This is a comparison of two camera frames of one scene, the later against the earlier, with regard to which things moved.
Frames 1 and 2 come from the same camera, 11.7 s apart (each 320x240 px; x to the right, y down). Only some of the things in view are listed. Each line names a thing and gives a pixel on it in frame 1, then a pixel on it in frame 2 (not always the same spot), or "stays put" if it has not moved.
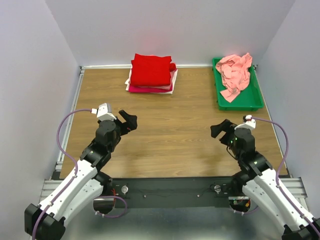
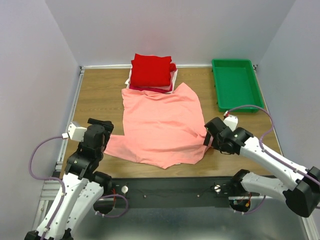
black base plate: x=173 y=192 stays put
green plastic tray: x=250 y=99 stays put
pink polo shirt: x=235 y=71 to x=161 y=129
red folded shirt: x=151 y=70 stays put
